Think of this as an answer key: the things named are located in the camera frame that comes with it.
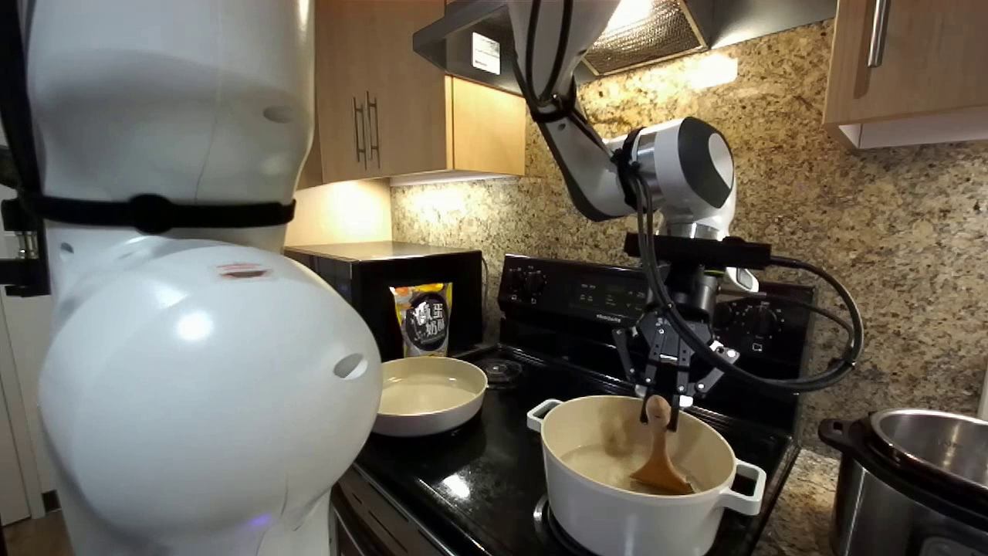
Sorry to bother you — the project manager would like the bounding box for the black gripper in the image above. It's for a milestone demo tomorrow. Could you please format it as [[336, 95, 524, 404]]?
[[615, 268, 748, 437]]

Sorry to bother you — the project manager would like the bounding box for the black electric stove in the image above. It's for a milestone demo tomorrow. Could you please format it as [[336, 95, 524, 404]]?
[[329, 253, 817, 556]]

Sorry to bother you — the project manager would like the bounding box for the silver pressure cooker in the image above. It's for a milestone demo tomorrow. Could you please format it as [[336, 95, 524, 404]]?
[[817, 404, 988, 556]]

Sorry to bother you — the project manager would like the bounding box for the yellow black snack bag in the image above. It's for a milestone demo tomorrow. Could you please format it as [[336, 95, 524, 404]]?
[[387, 280, 457, 363]]

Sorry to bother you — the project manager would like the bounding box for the black microwave oven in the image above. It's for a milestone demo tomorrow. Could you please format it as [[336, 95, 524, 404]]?
[[282, 242, 487, 363]]

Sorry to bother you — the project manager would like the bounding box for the steel range hood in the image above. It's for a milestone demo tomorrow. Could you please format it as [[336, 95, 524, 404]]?
[[412, 0, 840, 95]]

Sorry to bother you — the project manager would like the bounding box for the white two-handled pot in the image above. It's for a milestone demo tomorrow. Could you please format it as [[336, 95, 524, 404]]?
[[524, 392, 769, 556]]

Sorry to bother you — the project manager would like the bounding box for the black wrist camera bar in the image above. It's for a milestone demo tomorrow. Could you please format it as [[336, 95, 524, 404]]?
[[622, 233, 775, 274]]

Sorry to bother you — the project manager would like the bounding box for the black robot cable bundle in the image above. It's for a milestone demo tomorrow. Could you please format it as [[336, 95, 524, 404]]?
[[518, 0, 864, 399]]

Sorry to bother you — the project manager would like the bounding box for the wooden wall cabinet above microwave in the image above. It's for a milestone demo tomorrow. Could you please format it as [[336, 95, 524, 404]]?
[[303, 0, 531, 192]]

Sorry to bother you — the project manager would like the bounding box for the wooden wall cabinet with handles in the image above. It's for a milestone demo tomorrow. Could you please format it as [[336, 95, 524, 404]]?
[[823, 0, 988, 151]]

